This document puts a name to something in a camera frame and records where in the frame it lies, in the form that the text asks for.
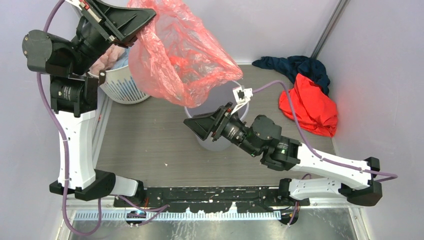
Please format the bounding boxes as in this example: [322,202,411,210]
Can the aluminium frame rail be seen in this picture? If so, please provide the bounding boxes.
[61,186,364,221]

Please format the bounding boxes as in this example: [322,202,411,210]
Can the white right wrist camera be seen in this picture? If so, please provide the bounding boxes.
[231,85,253,115]

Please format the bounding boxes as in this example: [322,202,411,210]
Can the red plastic trash bag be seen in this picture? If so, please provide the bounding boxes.
[127,0,243,108]

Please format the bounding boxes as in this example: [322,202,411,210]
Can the pink plastic bag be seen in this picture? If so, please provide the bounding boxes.
[89,44,126,76]

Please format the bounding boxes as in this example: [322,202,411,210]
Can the red cloth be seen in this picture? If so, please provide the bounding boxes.
[278,73,338,138]

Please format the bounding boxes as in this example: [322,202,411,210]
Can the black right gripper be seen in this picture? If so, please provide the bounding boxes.
[183,101,261,157]

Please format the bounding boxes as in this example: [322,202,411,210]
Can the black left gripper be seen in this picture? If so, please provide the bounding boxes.
[69,0,157,76]

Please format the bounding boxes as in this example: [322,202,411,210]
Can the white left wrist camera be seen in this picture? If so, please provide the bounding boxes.
[65,0,90,11]

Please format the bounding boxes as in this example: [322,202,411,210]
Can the navy blue cloth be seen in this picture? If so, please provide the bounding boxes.
[251,55,331,95]

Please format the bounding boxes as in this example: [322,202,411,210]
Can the right aluminium corner post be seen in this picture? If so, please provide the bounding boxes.
[310,0,350,59]

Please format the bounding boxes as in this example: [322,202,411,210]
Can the white slotted laundry basket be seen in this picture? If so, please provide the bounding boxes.
[100,65,150,105]

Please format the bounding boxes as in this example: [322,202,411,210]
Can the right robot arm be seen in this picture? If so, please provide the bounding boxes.
[184,103,383,207]

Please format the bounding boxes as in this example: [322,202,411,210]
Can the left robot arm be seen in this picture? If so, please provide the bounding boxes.
[22,0,156,207]

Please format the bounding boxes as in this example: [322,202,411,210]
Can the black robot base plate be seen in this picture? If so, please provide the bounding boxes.
[129,186,296,214]

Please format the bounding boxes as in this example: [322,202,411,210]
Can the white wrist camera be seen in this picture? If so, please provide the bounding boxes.
[65,0,90,11]
[231,85,253,115]

